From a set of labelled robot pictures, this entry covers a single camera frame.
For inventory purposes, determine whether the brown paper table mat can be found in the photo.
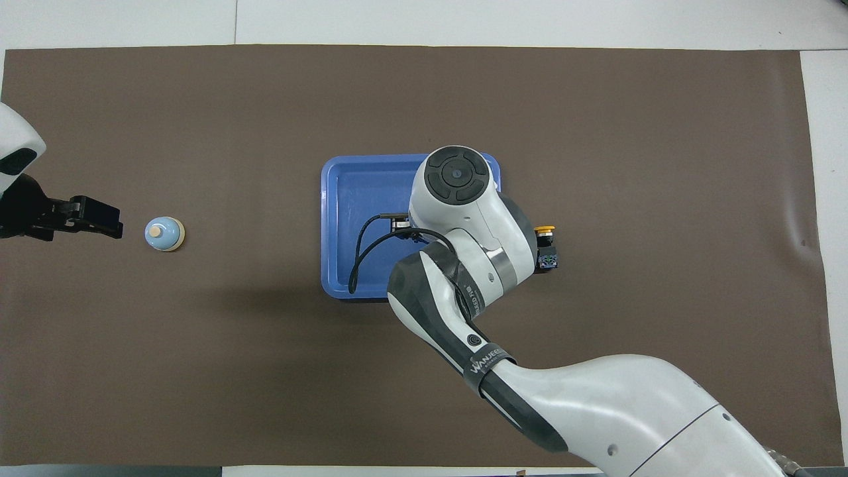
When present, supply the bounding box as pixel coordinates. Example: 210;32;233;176
0;44;845;468

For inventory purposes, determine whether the blue plastic tray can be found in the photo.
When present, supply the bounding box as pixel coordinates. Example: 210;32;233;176
321;154;502;302

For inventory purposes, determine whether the light blue call bell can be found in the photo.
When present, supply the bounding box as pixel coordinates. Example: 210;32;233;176
144;217;186;252

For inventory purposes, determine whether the yellow mushroom push button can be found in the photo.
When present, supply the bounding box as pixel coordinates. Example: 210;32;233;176
533;225;559;272

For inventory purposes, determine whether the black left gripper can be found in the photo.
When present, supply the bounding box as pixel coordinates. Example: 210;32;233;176
0;174;125;241

